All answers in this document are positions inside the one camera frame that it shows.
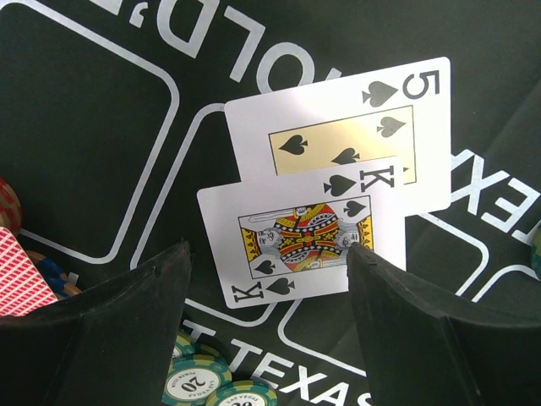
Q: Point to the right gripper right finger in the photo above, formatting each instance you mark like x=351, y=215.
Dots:
x=423, y=345

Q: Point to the king of spades card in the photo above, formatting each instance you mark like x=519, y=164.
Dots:
x=287, y=237

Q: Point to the red chip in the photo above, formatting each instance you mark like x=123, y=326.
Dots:
x=11, y=209

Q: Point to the black poker table mat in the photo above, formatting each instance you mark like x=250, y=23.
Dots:
x=111, y=123

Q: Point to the green chip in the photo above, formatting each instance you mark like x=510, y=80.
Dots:
x=536, y=252

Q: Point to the spread green chips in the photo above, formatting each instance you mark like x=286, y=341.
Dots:
x=199, y=375

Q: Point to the spread blue white chips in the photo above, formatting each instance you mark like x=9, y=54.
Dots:
x=54, y=275

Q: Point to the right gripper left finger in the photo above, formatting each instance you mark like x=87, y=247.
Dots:
x=110, y=345

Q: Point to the red cards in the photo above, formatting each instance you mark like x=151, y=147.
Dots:
x=23, y=289

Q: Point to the five of spades card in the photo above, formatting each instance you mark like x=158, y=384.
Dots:
x=402, y=111

